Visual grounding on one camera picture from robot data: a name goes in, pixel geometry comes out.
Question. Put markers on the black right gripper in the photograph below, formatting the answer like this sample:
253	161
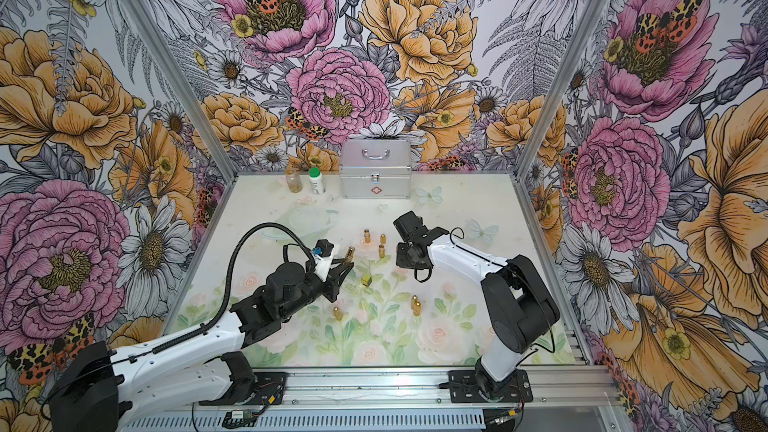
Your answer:
401	258

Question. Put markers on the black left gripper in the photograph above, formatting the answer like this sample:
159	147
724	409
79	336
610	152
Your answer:
334	280

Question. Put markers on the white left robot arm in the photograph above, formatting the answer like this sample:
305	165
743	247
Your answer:
105	389

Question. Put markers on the white bottle green cap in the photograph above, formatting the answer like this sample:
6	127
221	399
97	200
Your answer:
316	180

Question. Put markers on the gold lipstick pair upper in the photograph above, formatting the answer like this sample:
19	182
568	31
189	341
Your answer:
349	256

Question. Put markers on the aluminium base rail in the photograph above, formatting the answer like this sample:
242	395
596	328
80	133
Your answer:
544	398

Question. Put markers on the silver aluminium first aid case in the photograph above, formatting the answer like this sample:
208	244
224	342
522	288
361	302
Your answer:
375	169

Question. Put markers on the gold lipstick pair lower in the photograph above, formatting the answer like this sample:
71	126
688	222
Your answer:
416	306

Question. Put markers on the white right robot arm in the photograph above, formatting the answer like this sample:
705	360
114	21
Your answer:
519	304

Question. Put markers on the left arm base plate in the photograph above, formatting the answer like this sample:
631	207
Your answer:
264	389

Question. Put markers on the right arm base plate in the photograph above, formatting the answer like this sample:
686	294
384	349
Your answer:
476	386

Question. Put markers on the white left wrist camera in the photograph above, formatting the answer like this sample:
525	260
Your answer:
324	253

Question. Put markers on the gold lipstick pair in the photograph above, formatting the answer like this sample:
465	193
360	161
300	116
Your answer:
416	306
349	256

